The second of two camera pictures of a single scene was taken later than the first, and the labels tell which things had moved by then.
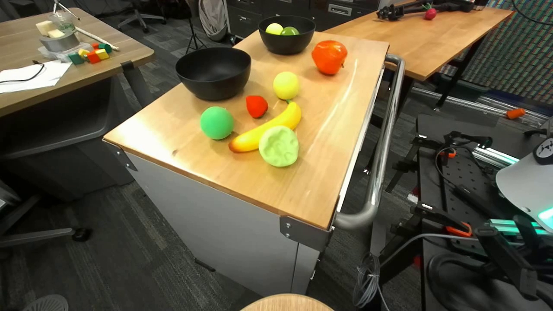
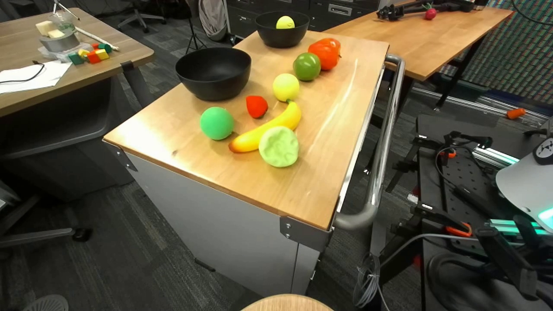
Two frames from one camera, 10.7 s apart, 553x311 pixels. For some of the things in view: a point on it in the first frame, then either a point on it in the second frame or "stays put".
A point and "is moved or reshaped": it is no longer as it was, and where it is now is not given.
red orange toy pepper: [329, 56] is moved or reshaped
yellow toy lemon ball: [286, 85] stays put
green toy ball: [218, 123] stays put
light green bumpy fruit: [279, 146] stays put
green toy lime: [291, 32] -> [306, 66]
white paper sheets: [32, 75] stays put
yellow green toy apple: [275, 28] -> [286, 23]
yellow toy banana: [249, 141] stays put
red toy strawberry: [256, 106] stays put
